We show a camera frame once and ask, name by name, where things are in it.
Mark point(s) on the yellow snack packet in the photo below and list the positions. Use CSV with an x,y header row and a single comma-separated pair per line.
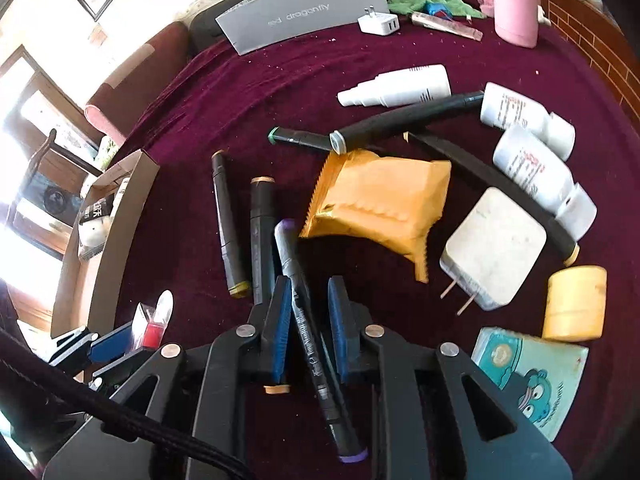
x,y
375,195

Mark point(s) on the pink bottle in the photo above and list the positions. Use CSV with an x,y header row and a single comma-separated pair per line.
x,y
515,5

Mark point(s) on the white bottle with small cap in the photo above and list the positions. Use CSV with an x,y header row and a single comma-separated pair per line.
x,y
510,110

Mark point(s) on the cardboard box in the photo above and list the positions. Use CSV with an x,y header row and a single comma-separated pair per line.
x,y
125,230

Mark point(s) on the teal cartoon tissue pack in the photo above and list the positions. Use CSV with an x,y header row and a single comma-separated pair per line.
x,y
540,385

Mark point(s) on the small white usb charger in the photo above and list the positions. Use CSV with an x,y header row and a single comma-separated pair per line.
x,y
380,24

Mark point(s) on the yellow round jar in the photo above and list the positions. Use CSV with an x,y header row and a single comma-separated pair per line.
x,y
575,305

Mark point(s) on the maroon armchair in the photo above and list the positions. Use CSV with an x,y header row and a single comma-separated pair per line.
x,y
140,70

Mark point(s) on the blue red small packet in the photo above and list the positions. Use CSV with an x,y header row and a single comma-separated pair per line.
x,y
440,9

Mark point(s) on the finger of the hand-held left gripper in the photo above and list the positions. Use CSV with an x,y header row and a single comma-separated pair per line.
x,y
112,345
120,367

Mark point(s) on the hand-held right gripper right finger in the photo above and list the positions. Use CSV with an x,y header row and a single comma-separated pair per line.
x,y
339,330

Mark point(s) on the purple-capped black marker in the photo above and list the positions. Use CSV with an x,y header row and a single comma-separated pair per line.
x,y
292,260

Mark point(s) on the green-capped black marker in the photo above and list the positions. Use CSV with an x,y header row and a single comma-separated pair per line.
x,y
300,137

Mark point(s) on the tan-capped black marker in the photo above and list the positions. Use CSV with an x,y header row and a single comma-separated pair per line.
x,y
262,230

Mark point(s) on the dark wooden chair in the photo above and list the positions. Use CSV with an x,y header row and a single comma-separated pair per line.
x,y
45,160

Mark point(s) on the large white power adapter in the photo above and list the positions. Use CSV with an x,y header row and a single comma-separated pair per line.
x,y
492,245

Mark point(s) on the silver foil sachets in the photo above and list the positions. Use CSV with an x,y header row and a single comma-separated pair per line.
x,y
95,210

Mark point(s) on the silver snack packet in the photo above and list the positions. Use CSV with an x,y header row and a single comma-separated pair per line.
x,y
92,237

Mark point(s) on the long grey box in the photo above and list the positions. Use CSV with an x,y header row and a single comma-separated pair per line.
x,y
300,10

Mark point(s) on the red number candle packet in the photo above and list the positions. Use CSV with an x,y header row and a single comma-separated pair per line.
x,y
152,332

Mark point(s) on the thick grey-capped black marker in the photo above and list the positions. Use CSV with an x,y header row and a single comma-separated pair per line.
x,y
390,122

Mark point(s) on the long yellow-capped black marker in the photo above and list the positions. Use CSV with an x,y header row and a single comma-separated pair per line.
x,y
480,170

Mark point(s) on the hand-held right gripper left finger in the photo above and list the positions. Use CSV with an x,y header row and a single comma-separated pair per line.
x,y
281,330

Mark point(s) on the clear plastic packet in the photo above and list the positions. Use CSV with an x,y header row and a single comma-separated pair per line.
x,y
450,25

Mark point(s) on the white spray bottle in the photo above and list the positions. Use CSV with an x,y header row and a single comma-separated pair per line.
x,y
410,85

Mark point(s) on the maroon velvet tablecloth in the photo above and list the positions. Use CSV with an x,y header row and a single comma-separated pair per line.
x,y
250,90

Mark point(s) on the green patterned cloth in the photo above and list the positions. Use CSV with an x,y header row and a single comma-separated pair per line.
x,y
107,152

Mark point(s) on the white bottle with large cap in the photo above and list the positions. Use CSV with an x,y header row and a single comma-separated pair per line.
x,y
535,165

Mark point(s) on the olive-capped black marker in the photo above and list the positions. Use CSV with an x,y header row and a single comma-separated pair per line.
x,y
225,210

